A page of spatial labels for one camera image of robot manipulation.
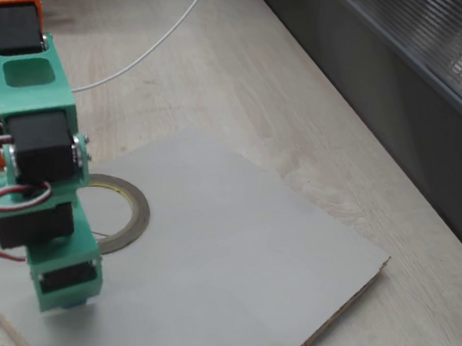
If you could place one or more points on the green gripper black servo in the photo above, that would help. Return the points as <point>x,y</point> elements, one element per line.
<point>67,279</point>

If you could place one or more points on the small blue cube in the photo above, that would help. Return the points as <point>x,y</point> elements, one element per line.
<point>73,305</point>

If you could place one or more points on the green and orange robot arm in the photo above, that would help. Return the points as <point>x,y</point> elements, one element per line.
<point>34,90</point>

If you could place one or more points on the grey chipboard panel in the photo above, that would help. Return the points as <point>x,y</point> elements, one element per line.
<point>226,244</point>

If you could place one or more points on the frosted glass desk partition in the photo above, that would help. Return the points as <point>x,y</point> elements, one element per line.
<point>392,96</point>

